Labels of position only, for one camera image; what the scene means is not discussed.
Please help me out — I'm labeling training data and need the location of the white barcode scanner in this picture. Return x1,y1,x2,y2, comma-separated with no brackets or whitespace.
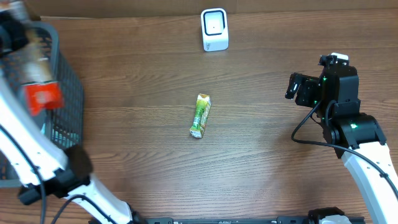
200,8,229,52

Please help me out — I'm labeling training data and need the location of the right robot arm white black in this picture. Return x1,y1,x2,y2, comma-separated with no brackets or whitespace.
285,62,397,223

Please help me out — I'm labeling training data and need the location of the grey plastic shopping basket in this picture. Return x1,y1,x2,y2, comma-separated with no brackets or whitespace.
1,22,84,188

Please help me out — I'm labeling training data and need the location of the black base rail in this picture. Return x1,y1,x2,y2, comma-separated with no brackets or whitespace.
146,216,315,224

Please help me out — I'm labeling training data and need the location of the orange cracker pack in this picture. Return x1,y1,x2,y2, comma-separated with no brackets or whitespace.
6,0,65,116

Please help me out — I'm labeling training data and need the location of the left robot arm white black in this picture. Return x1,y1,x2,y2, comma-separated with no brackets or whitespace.
1,10,144,223

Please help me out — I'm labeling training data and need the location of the green juice carton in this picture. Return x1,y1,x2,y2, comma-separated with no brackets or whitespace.
189,93,212,138

